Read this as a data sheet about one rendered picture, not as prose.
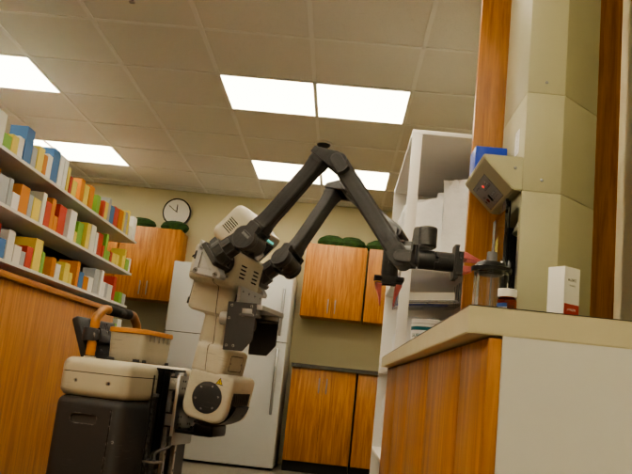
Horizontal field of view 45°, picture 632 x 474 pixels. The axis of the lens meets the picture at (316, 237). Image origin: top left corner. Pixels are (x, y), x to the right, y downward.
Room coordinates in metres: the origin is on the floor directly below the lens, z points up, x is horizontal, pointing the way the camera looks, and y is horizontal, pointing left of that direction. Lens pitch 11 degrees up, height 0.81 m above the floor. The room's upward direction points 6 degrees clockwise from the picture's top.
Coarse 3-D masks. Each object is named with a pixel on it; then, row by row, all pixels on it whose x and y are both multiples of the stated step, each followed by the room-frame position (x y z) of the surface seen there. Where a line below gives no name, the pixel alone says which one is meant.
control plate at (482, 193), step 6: (480, 180) 2.25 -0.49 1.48; (486, 180) 2.20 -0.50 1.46; (480, 186) 2.29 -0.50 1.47; (486, 186) 2.25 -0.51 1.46; (492, 186) 2.20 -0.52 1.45; (480, 192) 2.33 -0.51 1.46; (486, 192) 2.28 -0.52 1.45; (498, 192) 2.19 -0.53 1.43; (486, 198) 2.33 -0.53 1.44; (498, 198) 2.23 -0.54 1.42; (486, 204) 2.36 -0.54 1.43; (492, 204) 2.32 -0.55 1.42
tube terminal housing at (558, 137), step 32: (544, 96) 2.08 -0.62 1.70; (512, 128) 2.27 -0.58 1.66; (544, 128) 2.08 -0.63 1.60; (576, 128) 2.13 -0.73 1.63; (544, 160) 2.08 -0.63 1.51; (576, 160) 2.13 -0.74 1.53; (544, 192) 2.08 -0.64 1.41; (576, 192) 2.14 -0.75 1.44; (512, 224) 2.34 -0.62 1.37; (544, 224) 2.08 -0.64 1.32; (576, 224) 2.14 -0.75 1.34; (544, 256) 2.08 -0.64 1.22; (576, 256) 2.15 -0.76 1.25; (544, 288) 2.08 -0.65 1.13
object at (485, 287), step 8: (480, 264) 1.99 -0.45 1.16; (488, 264) 1.98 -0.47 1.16; (472, 272) 2.05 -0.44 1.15; (480, 272) 2.00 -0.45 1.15; (488, 272) 1.98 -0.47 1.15; (496, 272) 1.98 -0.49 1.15; (504, 272) 1.99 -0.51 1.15; (480, 280) 2.00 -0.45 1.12; (488, 280) 1.98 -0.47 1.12; (496, 280) 1.98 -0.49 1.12; (480, 288) 2.00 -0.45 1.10; (488, 288) 1.98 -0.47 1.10; (496, 288) 1.98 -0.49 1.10; (472, 296) 2.03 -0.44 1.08; (480, 296) 2.00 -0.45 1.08; (488, 296) 1.98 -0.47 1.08; (496, 296) 1.98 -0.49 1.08; (472, 304) 2.02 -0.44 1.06; (480, 304) 1.99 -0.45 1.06; (488, 304) 1.98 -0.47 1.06; (496, 304) 1.98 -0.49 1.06
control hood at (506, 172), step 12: (492, 156) 2.09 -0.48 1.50; (504, 156) 2.09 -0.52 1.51; (480, 168) 2.18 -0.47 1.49; (492, 168) 2.10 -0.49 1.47; (504, 168) 2.09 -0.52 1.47; (516, 168) 2.08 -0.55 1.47; (468, 180) 2.35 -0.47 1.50; (492, 180) 2.17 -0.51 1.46; (504, 180) 2.09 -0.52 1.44; (516, 180) 2.08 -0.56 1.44; (504, 192) 2.16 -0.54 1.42; (516, 192) 2.11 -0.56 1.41
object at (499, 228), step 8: (504, 200) 2.14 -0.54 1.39; (504, 208) 2.12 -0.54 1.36; (504, 216) 2.11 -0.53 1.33; (496, 224) 2.35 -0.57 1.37; (504, 224) 2.10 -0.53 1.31; (496, 232) 2.33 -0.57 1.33; (504, 232) 2.09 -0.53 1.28; (496, 240) 2.32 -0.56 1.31; (504, 240) 2.09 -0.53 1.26; (504, 248) 2.09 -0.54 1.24; (504, 256) 2.09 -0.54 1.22
